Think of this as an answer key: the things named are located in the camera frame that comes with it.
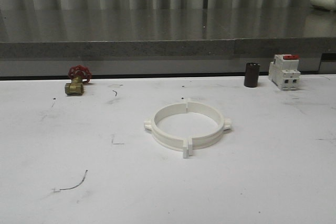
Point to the grey stone counter slab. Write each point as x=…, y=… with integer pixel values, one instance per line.
x=195, y=33

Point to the dark brown cylindrical capacitor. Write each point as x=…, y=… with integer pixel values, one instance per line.
x=251, y=74

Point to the brass valve with red handle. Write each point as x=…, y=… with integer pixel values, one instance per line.
x=79, y=75

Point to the white circuit breaker red switch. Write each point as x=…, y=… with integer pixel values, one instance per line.
x=283, y=71

